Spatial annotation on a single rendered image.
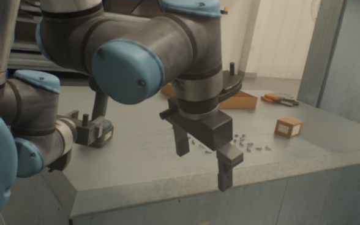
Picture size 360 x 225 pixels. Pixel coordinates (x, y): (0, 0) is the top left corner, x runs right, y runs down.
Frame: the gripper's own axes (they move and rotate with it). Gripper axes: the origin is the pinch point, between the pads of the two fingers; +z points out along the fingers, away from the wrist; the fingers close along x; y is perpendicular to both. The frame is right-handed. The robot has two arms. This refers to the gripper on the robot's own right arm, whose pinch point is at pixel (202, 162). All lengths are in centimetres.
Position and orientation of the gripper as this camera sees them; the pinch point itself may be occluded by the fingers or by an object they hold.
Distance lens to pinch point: 78.9
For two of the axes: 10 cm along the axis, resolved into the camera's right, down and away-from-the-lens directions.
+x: 6.2, 4.0, -6.8
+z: 0.7, 8.3, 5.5
